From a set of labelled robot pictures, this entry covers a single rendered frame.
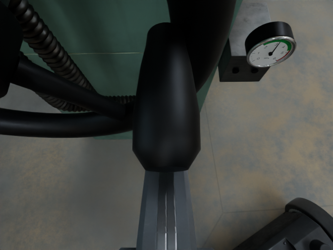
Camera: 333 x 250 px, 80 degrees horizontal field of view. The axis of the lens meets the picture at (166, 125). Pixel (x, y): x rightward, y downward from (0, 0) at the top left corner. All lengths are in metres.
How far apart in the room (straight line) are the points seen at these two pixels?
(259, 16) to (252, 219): 0.75
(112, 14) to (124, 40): 0.05
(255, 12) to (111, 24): 0.26
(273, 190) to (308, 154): 0.24
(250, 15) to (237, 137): 0.65
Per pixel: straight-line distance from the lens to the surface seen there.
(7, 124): 0.26
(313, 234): 0.81
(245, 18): 0.43
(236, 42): 0.38
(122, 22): 0.35
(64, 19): 0.37
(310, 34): 1.47
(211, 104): 1.01
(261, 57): 0.34
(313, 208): 0.87
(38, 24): 0.22
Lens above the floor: 0.89
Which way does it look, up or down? 70 degrees down
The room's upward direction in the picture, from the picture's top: 1 degrees counter-clockwise
